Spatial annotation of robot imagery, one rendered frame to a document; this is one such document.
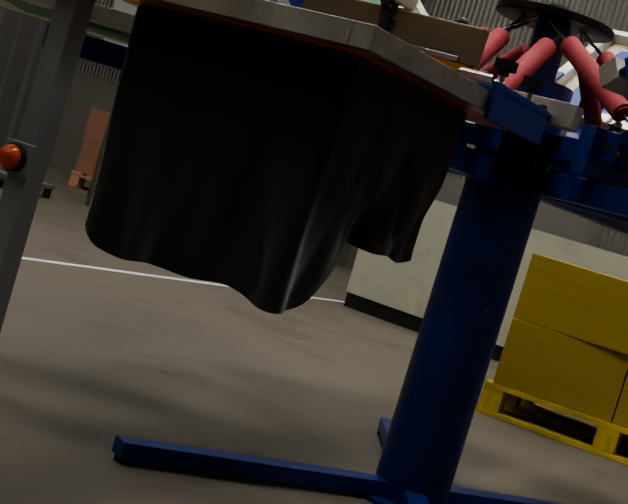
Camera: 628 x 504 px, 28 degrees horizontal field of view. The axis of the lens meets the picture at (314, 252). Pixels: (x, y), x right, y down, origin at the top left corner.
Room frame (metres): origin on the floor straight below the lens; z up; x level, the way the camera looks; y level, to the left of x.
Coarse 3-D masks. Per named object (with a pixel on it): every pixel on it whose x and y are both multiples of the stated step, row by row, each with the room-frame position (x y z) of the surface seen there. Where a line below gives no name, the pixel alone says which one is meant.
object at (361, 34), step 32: (160, 0) 2.05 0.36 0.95; (192, 0) 2.02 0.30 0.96; (224, 0) 1.99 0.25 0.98; (256, 0) 1.96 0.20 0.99; (288, 32) 1.95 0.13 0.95; (320, 32) 1.90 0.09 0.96; (352, 32) 1.87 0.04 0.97; (384, 32) 1.88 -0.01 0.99; (416, 64) 2.00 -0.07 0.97; (448, 96) 2.21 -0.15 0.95; (480, 96) 2.25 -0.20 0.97
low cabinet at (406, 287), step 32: (448, 224) 7.78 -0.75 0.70; (384, 256) 7.97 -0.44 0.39; (416, 256) 7.85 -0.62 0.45; (576, 256) 7.34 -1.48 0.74; (608, 256) 7.24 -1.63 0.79; (352, 288) 8.05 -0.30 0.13; (384, 288) 7.93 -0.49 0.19; (416, 288) 7.82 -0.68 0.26; (384, 320) 7.91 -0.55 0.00; (416, 320) 7.80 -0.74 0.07
